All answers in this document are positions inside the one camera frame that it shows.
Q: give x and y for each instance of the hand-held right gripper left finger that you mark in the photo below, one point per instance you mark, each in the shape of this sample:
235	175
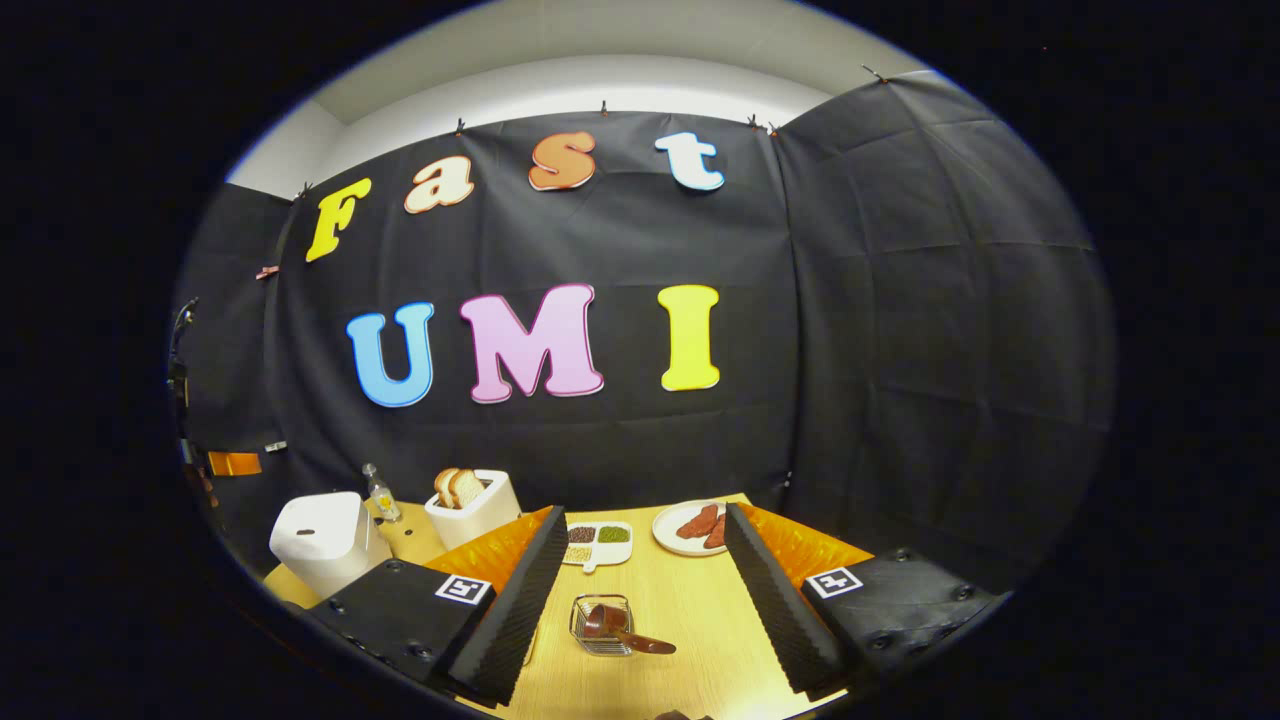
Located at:
520	600

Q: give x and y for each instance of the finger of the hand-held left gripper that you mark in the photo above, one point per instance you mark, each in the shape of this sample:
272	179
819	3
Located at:
235	464

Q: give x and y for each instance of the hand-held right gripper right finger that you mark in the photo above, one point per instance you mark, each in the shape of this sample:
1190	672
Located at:
770	610

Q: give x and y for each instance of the white rice cooker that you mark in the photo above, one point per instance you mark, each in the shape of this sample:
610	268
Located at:
325	545

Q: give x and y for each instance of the brown wooden spoon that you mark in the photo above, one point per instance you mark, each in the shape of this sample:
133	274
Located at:
645	643

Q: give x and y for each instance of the white toaster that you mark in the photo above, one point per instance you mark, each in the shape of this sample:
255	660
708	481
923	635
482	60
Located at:
480	525

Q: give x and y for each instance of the white divided dish of grains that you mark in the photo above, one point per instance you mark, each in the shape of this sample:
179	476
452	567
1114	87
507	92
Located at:
598	550

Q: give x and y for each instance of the round white plate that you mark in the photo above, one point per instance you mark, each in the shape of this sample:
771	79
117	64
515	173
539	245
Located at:
668	540

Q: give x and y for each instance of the small clear glass bottle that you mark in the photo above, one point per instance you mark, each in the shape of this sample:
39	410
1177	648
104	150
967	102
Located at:
381	500

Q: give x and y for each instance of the black backdrop cloth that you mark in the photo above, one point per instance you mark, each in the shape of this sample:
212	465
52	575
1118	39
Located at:
900	300

